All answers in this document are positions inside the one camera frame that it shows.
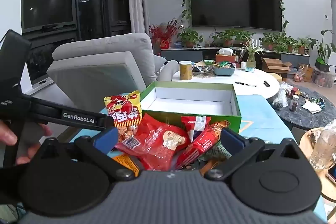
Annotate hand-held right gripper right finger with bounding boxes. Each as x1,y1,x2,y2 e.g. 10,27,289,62
205,127,302,180

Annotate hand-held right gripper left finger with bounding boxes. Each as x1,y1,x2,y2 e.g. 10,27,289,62
37,126,135,180

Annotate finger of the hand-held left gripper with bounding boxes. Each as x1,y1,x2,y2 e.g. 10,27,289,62
25,95,115,132

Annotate green patterned snack packet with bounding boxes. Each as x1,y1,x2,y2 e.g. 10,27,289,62
198,140,233,161

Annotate orange snack packet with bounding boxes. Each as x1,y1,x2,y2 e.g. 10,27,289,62
112,155,141,177

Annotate long red snack packet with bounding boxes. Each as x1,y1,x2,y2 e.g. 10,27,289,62
175,121,231,169

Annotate yellow lobster snack packet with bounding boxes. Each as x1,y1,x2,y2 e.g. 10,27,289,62
104,90,143,144

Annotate red white label snack packet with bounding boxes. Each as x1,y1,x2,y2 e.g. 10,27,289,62
181,116,211,143

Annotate large red translucent snack packet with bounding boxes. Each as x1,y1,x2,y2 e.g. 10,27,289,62
115,113,191,171

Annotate green cardboard box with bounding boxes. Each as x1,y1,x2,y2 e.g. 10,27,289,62
140,81,242,136

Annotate person's left hand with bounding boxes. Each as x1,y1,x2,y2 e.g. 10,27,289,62
0,119,53,165

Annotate light blue printed table mat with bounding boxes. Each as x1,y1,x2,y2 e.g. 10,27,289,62
70,94,328,223

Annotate white round table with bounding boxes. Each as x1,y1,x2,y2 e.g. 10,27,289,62
171,67,280,102

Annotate clear plastic bag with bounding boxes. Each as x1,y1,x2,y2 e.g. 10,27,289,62
272,82,288,109

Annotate grey armchair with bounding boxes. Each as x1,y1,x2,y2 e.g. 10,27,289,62
47,33,179,114

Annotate blue tray basket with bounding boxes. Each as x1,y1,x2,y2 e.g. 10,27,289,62
213,63,236,76

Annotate brown bottle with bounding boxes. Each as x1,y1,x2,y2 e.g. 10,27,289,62
289,95,300,111

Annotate pile of dark foil wrappers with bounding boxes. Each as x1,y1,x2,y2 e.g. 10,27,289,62
192,61,213,75

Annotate dark marble round table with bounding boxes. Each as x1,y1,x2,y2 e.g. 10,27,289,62
273,82,336,131

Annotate glass vase with plant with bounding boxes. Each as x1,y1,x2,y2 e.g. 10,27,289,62
240,39,263,69

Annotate yellow can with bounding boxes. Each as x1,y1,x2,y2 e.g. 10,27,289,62
179,61,193,81

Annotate orange tissue box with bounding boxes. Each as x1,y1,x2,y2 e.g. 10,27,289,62
215,48,236,63

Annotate open cardboard box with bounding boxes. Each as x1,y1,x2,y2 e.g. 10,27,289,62
261,57,292,79

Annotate white paper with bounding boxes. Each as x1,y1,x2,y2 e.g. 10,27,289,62
301,102,322,113

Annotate grey cushion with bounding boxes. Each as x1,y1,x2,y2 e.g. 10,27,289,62
154,55,171,75

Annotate glass mug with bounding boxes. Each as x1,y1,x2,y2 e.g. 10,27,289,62
308,128,336,171

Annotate potted green plant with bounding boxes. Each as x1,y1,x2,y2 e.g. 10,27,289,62
295,37,311,55
235,29,256,46
211,29,237,47
177,27,204,48
260,32,297,53

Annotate black green box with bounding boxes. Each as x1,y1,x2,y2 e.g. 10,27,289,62
315,57,330,72

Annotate red berry plant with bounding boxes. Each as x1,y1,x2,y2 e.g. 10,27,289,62
149,19,181,50

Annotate tall leafy plant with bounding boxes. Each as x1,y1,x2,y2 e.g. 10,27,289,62
307,29,336,64

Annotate black television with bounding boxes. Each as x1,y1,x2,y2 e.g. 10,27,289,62
188,0,282,31

